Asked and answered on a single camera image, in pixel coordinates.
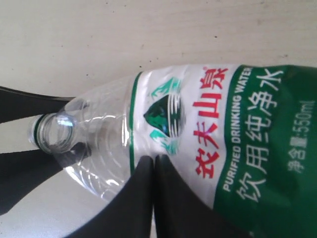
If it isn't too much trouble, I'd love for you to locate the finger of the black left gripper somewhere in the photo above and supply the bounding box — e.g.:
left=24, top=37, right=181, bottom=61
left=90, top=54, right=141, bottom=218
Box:
left=0, top=142, right=91, bottom=215
left=0, top=87, right=73, bottom=123

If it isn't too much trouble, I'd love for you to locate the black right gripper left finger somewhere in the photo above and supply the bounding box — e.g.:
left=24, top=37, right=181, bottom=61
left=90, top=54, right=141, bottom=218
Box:
left=67, top=156, right=154, bottom=238

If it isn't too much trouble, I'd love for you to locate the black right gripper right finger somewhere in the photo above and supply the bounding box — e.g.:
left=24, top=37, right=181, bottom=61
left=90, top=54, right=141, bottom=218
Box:
left=155, top=155, right=249, bottom=238

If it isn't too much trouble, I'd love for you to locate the clear plastic water bottle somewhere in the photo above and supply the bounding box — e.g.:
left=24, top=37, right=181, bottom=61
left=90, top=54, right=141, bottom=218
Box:
left=30, top=64, right=317, bottom=238

